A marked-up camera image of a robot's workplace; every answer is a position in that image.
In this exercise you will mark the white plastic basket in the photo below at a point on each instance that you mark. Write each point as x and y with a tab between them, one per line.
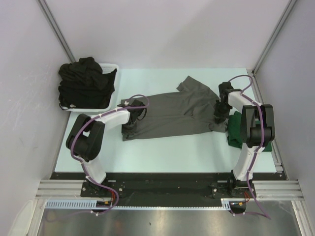
106	68

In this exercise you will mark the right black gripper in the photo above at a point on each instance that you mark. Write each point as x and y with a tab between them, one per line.
222	117

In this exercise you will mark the black t shirts pile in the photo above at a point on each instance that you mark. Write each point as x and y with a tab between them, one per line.
85	85

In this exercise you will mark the grey t shirt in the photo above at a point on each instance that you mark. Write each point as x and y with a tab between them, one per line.
189	110

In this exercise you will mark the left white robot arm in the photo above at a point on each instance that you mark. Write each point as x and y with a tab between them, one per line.
86	136

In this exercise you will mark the light blue cable duct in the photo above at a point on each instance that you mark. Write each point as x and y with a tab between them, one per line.
101	205

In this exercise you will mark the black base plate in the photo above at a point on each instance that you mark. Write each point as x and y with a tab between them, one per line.
172	189

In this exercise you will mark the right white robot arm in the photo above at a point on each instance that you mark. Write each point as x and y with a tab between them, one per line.
256	130

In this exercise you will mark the aluminium frame rail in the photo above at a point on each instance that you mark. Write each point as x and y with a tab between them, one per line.
278	190

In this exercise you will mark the green folded t shirt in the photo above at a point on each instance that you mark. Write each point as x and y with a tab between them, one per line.
234	138

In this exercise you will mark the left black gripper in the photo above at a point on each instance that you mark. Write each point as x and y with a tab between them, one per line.
127	132

